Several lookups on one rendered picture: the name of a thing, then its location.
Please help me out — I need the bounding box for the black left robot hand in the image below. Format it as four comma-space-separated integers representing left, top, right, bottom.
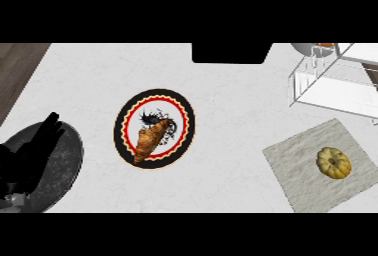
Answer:
0, 112, 67, 200

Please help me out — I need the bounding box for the black red oval placemat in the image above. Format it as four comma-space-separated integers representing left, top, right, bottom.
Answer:
113, 88, 197, 170

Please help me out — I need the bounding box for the brown sweet potato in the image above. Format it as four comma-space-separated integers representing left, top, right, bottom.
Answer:
134, 118, 172, 165

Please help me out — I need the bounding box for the grey square cloth placemat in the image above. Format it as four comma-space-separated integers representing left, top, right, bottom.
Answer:
262, 118, 378, 214

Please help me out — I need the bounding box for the dark grey round plate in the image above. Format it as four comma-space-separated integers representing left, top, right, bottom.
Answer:
4, 121, 86, 214

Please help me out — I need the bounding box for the black appliance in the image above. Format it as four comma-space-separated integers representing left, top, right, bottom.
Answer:
191, 43, 275, 65

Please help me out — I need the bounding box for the yellow squash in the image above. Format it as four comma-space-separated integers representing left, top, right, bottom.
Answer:
315, 146, 354, 180

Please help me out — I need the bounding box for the grey bowl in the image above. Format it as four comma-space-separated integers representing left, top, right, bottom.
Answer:
292, 43, 342, 58

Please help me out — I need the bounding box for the white wire tiered shelf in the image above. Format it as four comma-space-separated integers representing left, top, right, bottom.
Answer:
287, 43, 378, 126

